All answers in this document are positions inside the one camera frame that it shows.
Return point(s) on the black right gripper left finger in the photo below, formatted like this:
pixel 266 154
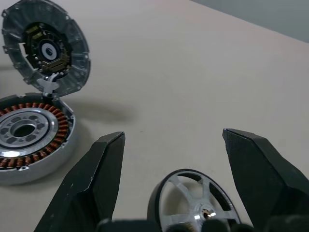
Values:
pixel 96 174

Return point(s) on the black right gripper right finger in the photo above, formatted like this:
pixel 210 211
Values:
pixel 260 174

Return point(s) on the silver motor stator housing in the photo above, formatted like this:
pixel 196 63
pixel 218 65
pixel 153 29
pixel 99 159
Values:
pixel 61 125

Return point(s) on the black silver spoked rotor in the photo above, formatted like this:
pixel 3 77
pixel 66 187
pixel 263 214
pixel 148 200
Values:
pixel 179 186

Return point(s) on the silver motor housing part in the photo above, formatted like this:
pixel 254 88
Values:
pixel 77 60

